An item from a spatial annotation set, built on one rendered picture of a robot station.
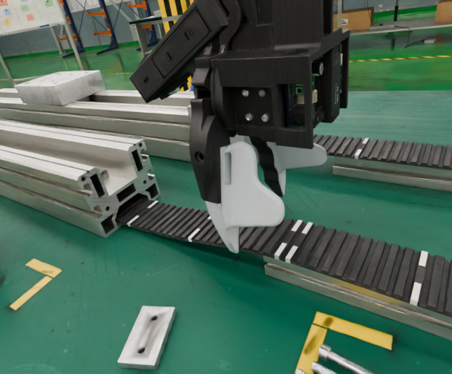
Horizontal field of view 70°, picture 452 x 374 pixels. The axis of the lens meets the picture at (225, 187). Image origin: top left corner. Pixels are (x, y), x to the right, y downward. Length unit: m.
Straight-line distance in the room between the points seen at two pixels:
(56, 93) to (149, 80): 0.47
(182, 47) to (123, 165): 0.23
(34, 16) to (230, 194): 6.07
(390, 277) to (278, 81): 0.16
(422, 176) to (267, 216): 0.25
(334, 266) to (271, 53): 0.16
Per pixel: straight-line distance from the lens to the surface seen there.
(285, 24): 0.20
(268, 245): 0.29
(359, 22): 5.26
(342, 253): 0.28
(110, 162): 0.46
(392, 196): 0.41
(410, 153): 0.44
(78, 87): 0.75
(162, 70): 0.26
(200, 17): 0.23
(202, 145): 0.21
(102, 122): 0.65
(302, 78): 0.18
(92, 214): 0.42
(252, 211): 0.23
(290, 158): 0.30
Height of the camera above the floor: 1.01
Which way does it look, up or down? 31 degrees down
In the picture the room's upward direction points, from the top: 11 degrees counter-clockwise
